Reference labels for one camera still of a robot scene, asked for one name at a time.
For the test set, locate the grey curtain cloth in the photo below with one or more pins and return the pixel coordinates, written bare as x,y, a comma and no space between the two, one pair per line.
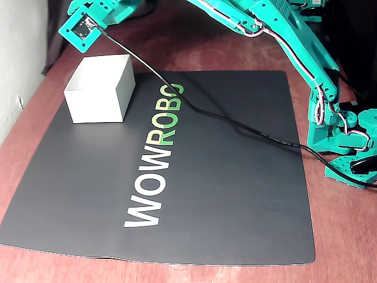
59,59

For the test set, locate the white cardboard box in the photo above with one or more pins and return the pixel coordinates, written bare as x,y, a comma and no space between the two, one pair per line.
97,106

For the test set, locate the black table clamp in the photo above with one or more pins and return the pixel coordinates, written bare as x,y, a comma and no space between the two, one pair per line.
363,166

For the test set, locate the black WOWROBO printed mat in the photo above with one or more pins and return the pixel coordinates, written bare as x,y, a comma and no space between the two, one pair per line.
88,177

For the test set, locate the teal framed wrist camera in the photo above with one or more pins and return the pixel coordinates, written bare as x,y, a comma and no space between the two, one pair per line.
79,29

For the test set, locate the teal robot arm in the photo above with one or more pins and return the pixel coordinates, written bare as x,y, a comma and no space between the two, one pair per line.
294,35

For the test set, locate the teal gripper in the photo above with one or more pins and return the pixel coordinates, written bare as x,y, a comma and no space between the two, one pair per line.
109,15

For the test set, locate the teal robot base plate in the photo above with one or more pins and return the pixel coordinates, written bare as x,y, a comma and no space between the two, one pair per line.
338,166

